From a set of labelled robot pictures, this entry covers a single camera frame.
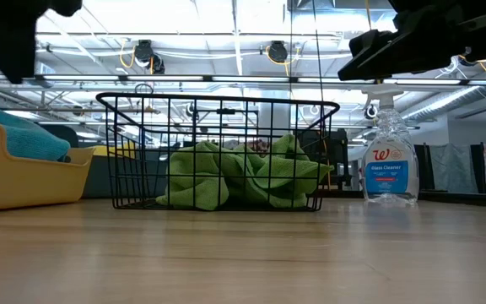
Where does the teal plastic basket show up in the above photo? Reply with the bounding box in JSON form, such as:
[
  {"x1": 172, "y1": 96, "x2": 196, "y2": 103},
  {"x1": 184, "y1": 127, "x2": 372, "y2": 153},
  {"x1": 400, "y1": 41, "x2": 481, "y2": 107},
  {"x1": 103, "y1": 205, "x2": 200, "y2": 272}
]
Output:
[{"x1": 81, "y1": 145, "x2": 169, "y2": 199}]

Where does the yellow plastic basket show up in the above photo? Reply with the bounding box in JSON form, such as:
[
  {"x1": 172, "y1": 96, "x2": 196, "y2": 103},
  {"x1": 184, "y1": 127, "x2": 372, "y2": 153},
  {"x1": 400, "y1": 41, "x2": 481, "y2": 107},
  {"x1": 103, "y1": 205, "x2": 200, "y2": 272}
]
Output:
[{"x1": 0, "y1": 117, "x2": 96, "y2": 213}]

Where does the black ceiling cord reel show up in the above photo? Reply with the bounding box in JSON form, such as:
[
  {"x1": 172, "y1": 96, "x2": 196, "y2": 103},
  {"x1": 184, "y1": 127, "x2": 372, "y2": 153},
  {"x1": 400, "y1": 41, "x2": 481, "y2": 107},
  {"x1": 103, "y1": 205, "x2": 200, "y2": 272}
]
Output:
[
  {"x1": 134, "y1": 39, "x2": 166, "y2": 75},
  {"x1": 267, "y1": 40, "x2": 289, "y2": 64}
]

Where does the silver air duct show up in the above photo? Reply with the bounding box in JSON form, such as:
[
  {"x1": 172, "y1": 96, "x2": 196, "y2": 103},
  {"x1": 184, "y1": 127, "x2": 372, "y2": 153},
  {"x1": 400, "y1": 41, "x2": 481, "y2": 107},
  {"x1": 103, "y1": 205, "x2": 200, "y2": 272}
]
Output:
[{"x1": 401, "y1": 79, "x2": 486, "y2": 123}]

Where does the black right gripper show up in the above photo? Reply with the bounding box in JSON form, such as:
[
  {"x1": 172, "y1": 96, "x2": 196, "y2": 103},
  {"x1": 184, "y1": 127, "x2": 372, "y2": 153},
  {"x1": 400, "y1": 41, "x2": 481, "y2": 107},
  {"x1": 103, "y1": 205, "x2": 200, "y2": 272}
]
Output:
[{"x1": 337, "y1": 0, "x2": 486, "y2": 81}]

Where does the black equipment cabinet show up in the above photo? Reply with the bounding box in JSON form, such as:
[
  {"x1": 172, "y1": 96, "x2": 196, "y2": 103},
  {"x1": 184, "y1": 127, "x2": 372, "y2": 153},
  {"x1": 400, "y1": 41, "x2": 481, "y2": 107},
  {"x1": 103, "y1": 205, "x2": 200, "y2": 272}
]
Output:
[{"x1": 297, "y1": 128, "x2": 350, "y2": 189}]

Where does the green microfiber towel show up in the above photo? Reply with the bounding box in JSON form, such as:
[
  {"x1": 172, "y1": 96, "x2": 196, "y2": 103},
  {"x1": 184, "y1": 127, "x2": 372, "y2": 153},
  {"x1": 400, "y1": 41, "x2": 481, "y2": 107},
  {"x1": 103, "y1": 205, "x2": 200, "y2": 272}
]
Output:
[
  {"x1": 155, "y1": 140, "x2": 232, "y2": 211},
  {"x1": 219, "y1": 133, "x2": 335, "y2": 209}
]

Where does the grey hanging cloth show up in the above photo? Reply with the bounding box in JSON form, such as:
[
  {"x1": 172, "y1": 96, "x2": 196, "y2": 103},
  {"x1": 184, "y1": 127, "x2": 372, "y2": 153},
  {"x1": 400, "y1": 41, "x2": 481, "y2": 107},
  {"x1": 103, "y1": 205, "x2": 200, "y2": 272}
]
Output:
[{"x1": 429, "y1": 143, "x2": 473, "y2": 194}]

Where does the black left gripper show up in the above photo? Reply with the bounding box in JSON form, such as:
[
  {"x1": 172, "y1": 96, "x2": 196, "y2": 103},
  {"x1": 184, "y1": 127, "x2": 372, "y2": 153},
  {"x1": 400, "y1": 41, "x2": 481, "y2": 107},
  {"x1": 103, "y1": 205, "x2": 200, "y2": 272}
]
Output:
[{"x1": 0, "y1": 0, "x2": 84, "y2": 84}]

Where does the black wire basket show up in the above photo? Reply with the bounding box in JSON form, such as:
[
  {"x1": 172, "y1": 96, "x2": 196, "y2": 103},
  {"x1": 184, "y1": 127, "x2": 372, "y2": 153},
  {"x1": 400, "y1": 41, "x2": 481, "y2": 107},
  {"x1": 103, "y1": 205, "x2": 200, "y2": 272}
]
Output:
[{"x1": 95, "y1": 91, "x2": 341, "y2": 212}]

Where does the clear glass cleaner spray bottle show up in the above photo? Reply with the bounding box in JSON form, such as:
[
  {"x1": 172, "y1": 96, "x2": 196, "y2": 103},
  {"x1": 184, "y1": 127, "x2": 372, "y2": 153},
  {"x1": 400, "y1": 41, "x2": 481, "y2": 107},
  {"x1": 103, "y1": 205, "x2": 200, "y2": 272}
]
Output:
[{"x1": 360, "y1": 83, "x2": 420, "y2": 208}]

